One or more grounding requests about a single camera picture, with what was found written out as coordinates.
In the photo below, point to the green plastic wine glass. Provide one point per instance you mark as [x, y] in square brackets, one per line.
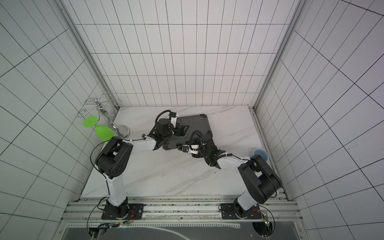
[104, 133]

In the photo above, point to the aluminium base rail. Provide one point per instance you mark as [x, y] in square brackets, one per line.
[179, 212]

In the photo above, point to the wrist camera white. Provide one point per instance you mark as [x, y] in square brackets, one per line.
[194, 150]
[173, 116]

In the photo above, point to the dark grey poker set case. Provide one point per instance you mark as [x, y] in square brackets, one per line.
[195, 123]

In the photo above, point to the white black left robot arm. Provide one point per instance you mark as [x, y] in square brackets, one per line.
[113, 159]

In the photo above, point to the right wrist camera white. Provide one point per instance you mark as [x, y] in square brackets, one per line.
[194, 150]

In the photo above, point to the chrome wire glass rack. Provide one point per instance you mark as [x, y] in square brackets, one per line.
[106, 109]

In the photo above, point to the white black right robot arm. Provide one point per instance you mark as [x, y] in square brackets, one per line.
[259, 178]

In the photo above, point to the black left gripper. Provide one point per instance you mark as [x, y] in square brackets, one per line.
[183, 131]

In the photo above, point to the light blue ceramic mug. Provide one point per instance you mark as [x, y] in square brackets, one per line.
[262, 153]

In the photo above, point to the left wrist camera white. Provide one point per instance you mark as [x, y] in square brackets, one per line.
[173, 116]

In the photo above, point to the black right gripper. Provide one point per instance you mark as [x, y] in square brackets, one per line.
[186, 148]

